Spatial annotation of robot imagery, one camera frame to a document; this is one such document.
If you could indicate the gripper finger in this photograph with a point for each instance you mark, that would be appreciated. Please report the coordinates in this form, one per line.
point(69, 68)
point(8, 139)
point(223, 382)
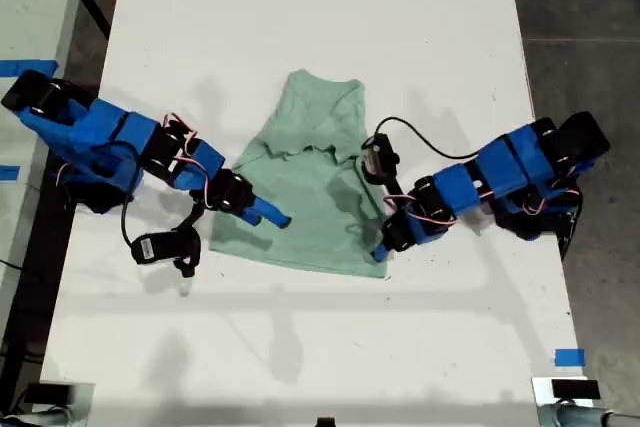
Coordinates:
point(253, 218)
point(386, 254)
point(377, 252)
point(272, 213)

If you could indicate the pale green T-shirt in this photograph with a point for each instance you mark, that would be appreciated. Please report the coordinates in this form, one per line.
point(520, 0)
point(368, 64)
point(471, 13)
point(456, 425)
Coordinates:
point(300, 207)

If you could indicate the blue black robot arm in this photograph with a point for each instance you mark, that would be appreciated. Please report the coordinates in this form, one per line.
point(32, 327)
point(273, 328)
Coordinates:
point(105, 132)
point(500, 167)

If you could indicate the shiny metal plate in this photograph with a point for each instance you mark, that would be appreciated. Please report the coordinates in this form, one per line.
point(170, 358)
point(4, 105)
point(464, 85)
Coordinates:
point(541, 392)

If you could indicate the square blue tape piece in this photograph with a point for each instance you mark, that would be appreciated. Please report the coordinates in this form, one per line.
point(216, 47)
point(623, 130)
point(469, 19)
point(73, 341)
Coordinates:
point(570, 358)

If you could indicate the short blue tape strip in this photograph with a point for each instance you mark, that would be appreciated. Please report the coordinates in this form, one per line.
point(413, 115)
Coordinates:
point(9, 173)

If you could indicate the black metal stand leg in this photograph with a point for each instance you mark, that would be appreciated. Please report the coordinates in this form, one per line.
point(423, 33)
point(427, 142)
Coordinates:
point(100, 12)

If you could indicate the small black box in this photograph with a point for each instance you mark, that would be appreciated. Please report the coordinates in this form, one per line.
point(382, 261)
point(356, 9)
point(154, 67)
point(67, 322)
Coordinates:
point(575, 390)
point(49, 393)

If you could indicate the long blue tape strip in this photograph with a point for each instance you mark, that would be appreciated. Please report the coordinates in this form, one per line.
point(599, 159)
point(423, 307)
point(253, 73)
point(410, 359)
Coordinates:
point(27, 68)

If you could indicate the pale teal clamp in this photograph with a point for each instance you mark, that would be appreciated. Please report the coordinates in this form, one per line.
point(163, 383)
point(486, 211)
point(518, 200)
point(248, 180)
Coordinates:
point(35, 418)
point(575, 417)

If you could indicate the pale side table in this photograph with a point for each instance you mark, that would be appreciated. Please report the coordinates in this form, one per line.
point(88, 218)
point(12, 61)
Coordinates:
point(30, 7)

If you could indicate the black camera stalk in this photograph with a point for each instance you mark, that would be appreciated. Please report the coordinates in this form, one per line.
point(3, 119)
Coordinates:
point(394, 189)
point(189, 242)

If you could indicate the black camera box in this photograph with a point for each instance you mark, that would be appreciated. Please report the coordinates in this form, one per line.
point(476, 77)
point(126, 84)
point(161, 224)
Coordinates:
point(152, 248)
point(379, 154)

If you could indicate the small black mount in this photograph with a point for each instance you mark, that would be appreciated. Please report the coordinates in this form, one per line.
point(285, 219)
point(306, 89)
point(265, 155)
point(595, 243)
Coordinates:
point(325, 422)

